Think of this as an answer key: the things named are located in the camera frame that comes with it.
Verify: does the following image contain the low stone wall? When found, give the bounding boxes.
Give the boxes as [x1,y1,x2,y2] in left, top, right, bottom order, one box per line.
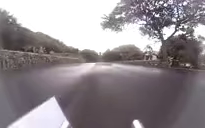
[0,49,86,70]

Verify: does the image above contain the large spreading tree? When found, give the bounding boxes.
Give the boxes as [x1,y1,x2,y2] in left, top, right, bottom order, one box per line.
[100,0,205,64]

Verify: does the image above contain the distant bushy trees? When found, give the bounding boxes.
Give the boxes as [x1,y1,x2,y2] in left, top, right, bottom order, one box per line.
[79,44,145,63]

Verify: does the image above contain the dark asphalt road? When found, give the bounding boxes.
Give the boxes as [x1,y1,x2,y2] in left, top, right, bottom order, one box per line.
[0,61,205,128]

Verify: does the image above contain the wooded hillside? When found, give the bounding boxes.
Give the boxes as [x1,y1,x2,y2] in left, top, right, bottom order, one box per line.
[0,7,80,55]

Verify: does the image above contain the dark bush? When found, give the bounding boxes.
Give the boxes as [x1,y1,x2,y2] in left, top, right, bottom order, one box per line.
[166,34,204,69]

